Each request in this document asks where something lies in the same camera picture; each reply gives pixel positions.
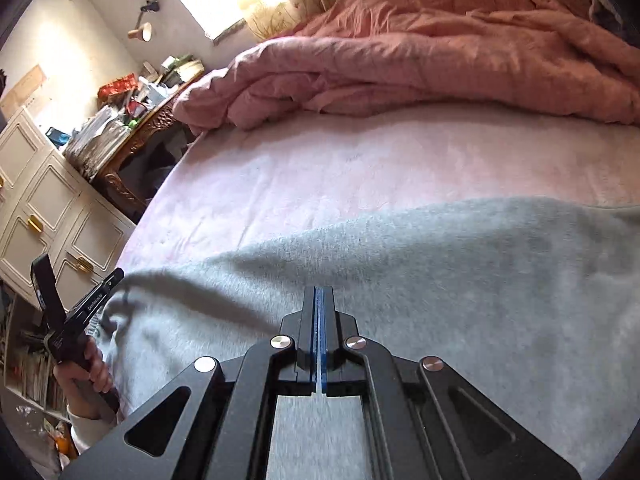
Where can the blue box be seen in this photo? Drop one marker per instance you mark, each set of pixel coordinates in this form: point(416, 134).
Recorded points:
point(57, 136)

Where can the stack of books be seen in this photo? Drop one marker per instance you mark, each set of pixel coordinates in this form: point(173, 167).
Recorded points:
point(182, 69)

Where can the white cabinet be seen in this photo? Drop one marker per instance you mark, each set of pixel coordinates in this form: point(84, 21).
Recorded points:
point(50, 200)

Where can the stack of papers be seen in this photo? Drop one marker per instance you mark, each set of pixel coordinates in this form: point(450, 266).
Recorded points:
point(95, 142)

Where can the pink duvet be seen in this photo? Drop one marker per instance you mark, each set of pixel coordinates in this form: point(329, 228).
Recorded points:
point(425, 60)

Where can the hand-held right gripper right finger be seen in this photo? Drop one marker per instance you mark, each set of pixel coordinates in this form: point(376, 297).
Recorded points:
point(327, 330)

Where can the person's left hand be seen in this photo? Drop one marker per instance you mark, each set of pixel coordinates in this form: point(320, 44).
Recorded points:
point(95, 370)

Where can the person's left forearm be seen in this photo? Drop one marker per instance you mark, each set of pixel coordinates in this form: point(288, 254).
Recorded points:
point(92, 432)

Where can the red box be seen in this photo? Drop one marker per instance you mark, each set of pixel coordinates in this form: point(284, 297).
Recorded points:
point(117, 86)

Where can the pink wall lamp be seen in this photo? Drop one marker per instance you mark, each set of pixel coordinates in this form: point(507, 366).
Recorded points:
point(141, 30)

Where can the grey pants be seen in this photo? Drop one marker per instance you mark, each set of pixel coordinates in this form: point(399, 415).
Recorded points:
point(450, 285)

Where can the carved wooden desk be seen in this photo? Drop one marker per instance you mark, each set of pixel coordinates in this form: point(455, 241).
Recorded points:
point(145, 130)

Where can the white open shelf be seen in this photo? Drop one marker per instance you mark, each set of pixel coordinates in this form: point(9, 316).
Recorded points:
point(27, 360)

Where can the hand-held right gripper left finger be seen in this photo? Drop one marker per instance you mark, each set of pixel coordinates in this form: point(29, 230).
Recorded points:
point(309, 330)

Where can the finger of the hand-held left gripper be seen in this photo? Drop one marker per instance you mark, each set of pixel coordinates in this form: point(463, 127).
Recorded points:
point(114, 279)

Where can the purple blanket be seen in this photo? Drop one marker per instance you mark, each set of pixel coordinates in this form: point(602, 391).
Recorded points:
point(607, 15)

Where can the paper certificate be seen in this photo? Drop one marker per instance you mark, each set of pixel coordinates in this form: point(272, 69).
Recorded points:
point(22, 90)

